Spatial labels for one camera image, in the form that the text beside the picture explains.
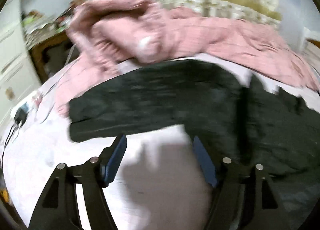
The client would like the wooden desk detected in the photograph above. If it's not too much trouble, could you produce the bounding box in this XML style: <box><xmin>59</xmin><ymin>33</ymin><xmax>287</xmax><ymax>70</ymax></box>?
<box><xmin>30</xmin><ymin>32</ymin><xmax>80</xmax><ymax>83</ymax></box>

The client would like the black puffer jacket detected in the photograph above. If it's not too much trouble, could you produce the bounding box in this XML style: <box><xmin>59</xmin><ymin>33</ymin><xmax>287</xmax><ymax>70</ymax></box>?
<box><xmin>68</xmin><ymin>60</ymin><xmax>320</xmax><ymax>188</ymax></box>

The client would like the white cabinet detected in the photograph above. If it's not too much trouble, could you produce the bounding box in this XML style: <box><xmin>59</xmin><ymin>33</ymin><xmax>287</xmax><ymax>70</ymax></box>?
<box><xmin>0</xmin><ymin>0</ymin><xmax>42</xmax><ymax>125</ymax></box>

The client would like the black cable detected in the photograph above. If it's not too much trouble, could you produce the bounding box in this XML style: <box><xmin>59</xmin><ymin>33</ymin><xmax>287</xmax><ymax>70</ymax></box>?
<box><xmin>0</xmin><ymin>122</ymin><xmax>20</xmax><ymax>165</ymax></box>

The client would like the white power strip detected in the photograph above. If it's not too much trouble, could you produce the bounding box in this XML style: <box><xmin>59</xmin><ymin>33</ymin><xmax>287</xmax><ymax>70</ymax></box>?
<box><xmin>11</xmin><ymin>92</ymin><xmax>44</xmax><ymax>125</ymax></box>

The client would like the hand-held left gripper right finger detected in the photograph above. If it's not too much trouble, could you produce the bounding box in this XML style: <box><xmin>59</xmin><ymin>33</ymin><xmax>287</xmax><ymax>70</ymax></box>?
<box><xmin>192</xmin><ymin>136</ymin><xmax>292</xmax><ymax>230</ymax></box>

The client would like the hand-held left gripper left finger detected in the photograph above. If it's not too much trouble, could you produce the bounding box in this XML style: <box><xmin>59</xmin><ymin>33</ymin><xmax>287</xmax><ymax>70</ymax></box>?
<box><xmin>29</xmin><ymin>134</ymin><xmax>127</xmax><ymax>230</ymax></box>

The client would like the pink checked quilt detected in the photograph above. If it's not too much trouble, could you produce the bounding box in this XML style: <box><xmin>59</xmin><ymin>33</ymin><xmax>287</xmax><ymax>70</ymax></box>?
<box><xmin>54</xmin><ymin>0</ymin><xmax>320</xmax><ymax>118</ymax></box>

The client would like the stack of papers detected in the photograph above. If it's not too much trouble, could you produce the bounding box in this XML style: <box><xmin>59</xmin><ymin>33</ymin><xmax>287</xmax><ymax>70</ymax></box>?
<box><xmin>22</xmin><ymin>11</ymin><xmax>73</xmax><ymax>43</ymax></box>

